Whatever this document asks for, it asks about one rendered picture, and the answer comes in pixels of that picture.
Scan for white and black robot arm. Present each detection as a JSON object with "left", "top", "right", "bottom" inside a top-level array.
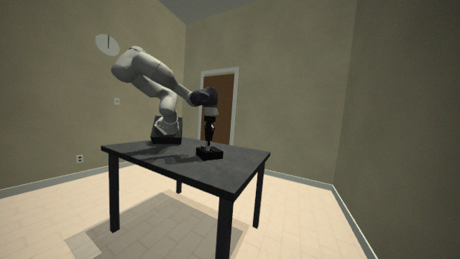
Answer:
[{"left": 111, "top": 46, "right": 219, "bottom": 135}]

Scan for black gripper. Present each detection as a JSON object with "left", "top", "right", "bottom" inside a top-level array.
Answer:
[{"left": 204, "top": 116, "right": 216, "bottom": 151}]

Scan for dark grey lighting desk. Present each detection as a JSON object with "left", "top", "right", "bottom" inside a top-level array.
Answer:
[{"left": 196, "top": 146, "right": 224, "bottom": 161}]

